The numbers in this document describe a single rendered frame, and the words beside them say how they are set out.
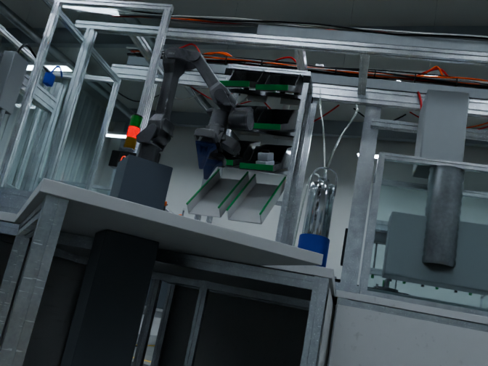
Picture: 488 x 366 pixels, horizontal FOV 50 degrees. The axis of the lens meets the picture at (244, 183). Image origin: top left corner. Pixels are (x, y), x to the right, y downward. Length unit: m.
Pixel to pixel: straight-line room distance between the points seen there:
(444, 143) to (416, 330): 0.92
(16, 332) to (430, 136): 2.13
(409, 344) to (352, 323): 0.24
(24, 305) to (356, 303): 1.56
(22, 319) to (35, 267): 0.10
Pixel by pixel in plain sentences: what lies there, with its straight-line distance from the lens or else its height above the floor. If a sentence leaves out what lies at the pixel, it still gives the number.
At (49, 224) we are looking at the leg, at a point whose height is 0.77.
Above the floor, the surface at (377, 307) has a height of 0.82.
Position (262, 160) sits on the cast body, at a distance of 1.94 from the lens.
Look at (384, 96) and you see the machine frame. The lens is 3.23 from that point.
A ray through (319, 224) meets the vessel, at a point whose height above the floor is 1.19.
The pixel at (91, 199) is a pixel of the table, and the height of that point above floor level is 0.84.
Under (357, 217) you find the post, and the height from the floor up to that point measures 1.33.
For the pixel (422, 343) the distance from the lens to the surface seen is 2.39.
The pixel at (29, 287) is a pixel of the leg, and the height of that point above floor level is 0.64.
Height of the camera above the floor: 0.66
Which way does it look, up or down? 14 degrees up
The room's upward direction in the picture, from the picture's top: 11 degrees clockwise
